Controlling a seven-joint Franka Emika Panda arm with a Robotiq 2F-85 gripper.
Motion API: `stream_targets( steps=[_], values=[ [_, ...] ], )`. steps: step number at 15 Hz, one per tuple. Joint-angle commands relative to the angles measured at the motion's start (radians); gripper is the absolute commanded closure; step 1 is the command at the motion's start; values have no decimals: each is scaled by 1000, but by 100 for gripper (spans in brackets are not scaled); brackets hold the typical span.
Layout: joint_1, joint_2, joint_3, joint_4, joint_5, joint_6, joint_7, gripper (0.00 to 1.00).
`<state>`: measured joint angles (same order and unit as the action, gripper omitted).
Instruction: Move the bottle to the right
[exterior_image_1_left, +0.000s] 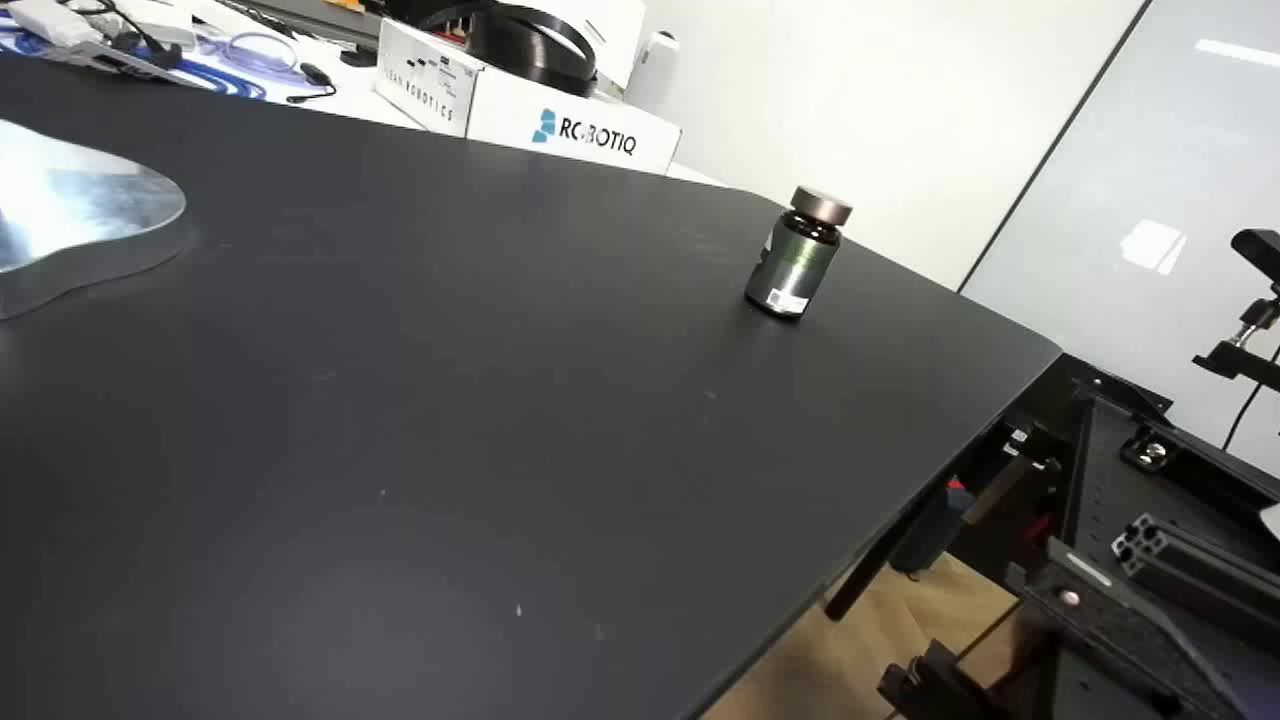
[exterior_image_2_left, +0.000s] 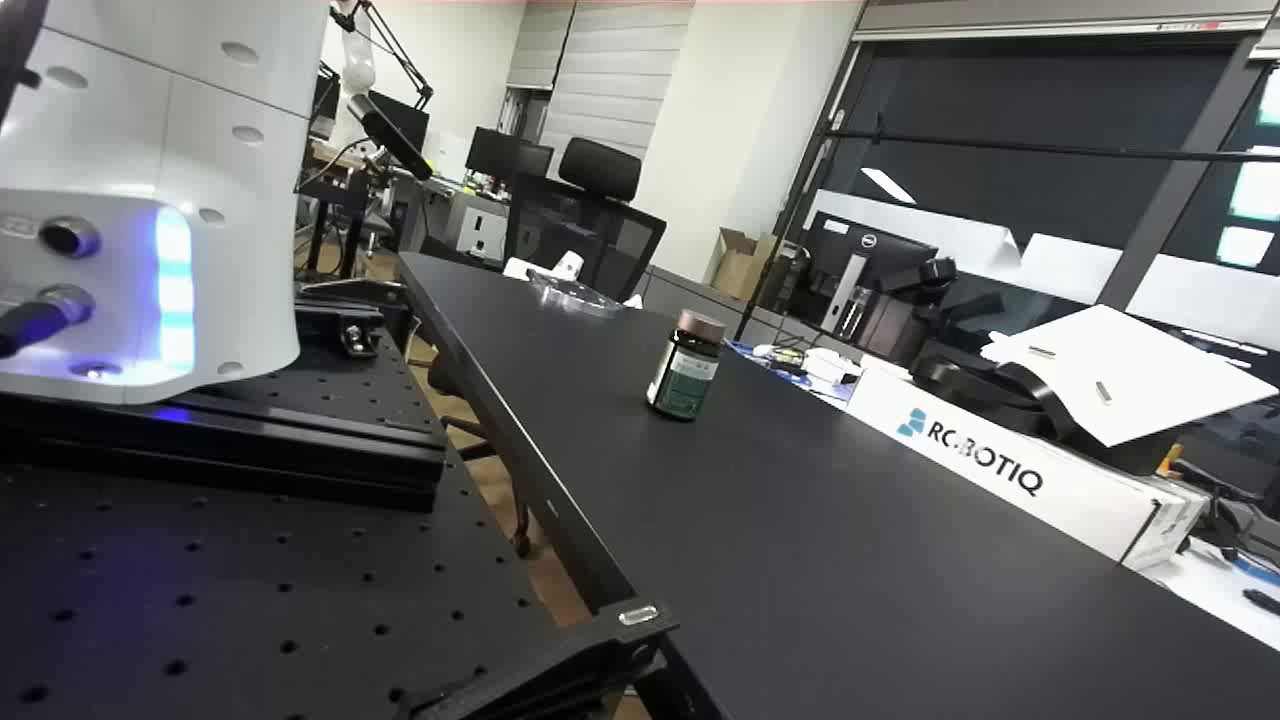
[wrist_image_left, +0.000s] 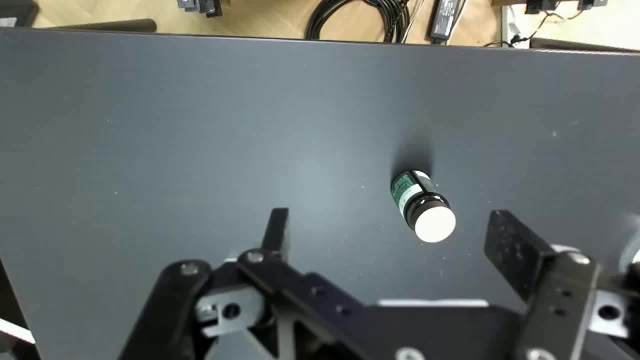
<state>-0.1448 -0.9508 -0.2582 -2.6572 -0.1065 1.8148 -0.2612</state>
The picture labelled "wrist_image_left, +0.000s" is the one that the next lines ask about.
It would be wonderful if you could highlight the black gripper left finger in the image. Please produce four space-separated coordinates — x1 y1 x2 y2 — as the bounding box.
263 207 289 258

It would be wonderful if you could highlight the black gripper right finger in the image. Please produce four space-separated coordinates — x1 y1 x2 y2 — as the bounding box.
484 209 556 309

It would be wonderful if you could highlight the dark bottle with white cap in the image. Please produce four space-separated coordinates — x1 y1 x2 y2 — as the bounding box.
391 169 457 243

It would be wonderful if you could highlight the black power adapter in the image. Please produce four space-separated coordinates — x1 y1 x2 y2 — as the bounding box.
428 0 467 43

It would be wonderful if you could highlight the black coiled cable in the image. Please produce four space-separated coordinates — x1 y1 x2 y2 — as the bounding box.
304 0 421 45

